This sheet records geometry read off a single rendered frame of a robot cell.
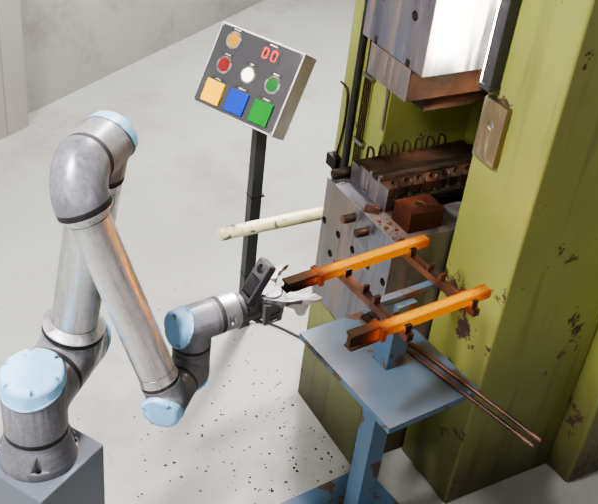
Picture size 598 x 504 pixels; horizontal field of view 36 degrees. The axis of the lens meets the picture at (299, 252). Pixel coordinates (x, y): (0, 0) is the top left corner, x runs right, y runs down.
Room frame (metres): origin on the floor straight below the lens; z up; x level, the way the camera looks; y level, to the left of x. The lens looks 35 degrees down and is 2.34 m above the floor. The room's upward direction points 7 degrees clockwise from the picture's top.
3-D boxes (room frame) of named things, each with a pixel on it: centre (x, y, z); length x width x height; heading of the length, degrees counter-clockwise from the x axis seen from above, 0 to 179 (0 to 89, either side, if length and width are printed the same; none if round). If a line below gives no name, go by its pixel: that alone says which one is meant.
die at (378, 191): (2.49, -0.36, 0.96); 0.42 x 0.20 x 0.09; 122
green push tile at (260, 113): (2.64, 0.17, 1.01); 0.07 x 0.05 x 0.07; 57
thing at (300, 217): (2.62, 0.08, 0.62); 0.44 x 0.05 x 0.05; 122
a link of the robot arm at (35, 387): (1.52, 0.56, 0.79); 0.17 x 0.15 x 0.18; 168
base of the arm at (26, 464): (1.51, 0.57, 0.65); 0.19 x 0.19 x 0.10
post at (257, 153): (2.80, 0.19, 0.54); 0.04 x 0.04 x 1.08; 32
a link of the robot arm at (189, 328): (1.62, 0.22, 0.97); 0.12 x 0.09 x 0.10; 128
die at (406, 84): (2.49, -0.36, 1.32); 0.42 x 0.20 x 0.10; 122
